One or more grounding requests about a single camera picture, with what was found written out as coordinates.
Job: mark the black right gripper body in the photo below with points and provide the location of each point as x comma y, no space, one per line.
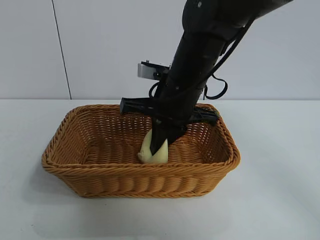
177,105

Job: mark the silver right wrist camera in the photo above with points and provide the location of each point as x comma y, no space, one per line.
145,71

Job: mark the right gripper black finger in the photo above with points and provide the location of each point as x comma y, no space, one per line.
157,140
175,136

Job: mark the brown woven wicker basket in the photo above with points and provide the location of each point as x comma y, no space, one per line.
125,175

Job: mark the pale yellow egg yolk pastry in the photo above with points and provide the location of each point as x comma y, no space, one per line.
145,152

